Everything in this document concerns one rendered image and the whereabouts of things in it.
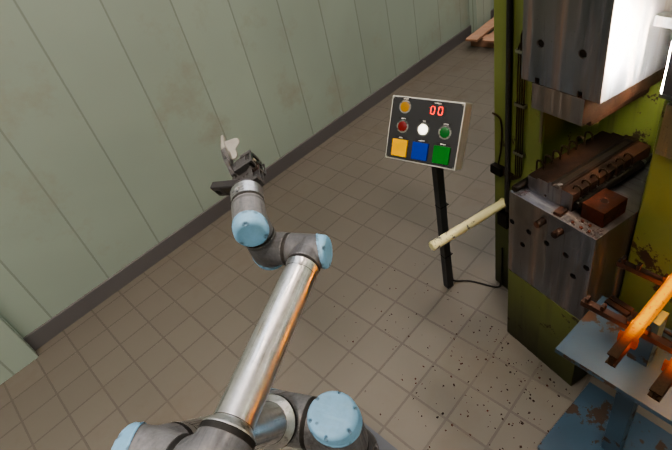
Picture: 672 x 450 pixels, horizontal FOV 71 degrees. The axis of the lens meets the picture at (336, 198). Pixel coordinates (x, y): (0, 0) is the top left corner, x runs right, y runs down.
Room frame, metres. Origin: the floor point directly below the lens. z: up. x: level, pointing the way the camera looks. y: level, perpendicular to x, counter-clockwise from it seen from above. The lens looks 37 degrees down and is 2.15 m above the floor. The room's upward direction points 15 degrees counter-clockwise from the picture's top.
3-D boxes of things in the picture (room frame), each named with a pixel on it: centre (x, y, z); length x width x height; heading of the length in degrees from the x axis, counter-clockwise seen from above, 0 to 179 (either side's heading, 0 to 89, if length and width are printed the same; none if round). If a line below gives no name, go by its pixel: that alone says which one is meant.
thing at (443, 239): (1.59, -0.56, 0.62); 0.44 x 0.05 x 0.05; 111
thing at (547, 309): (1.33, -1.00, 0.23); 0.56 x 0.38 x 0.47; 111
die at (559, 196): (1.38, -0.97, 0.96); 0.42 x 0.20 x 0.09; 111
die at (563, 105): (1.38, -0.97, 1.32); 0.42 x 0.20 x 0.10; 111
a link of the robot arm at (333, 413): (0.73, 0.17, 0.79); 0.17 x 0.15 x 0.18; 64
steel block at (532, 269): (1.33, -1.00, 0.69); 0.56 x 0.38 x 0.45; 111
